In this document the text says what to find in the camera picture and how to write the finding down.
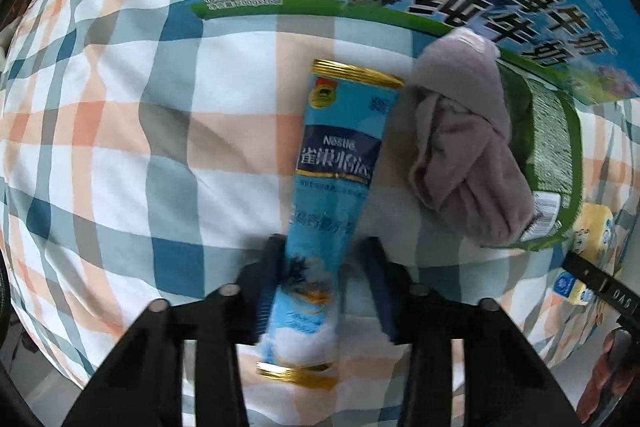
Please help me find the pink-grey cloth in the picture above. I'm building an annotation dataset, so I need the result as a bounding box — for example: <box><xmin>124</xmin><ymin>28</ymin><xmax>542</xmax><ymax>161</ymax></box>
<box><xmin>402</xmin><ymin>27</ymin><xmax>537</xmax><ymax>248</ymax></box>

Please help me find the yellow tissue pack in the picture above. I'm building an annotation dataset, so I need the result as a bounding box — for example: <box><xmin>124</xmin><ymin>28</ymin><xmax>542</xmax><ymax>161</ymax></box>
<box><xmin>552</xmin><ymin>202</ymin><xmax>618</xmax><ymax>305</ymax></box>

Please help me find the plaid bed sheet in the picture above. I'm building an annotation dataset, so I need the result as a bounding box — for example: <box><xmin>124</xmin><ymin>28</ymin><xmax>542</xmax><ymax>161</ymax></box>
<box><xmin>0</xmin><ymin>0</ymin><xmax>640</xmax><ymax>427</ymax></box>

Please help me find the person's right hand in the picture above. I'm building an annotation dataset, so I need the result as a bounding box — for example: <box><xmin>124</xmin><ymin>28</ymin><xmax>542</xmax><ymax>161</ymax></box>
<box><xmin>577</xmin><ymin>327</ymin><xmax>636</xmax><ymax>415</ymax></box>

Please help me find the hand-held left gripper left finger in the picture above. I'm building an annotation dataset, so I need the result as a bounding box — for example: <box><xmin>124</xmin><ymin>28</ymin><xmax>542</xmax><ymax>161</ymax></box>
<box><xmin>63</xmin><ymin>234</ymin><xmax>287</xmax><ymax>427</ymax></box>

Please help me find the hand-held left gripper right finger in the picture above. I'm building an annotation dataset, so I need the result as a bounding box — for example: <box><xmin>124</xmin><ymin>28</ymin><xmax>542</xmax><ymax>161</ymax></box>
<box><xmin>356</xmin><ymin>237</ymin><xmax>583</xmax><ymax>427</ymax></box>

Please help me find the blue snack packet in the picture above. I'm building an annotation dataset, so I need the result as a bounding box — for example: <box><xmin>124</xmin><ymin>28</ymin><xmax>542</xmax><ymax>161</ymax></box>
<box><xmin>256</xmin><ymin>59</ymin><xmax>405</xmax><ymax>390</ymax></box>

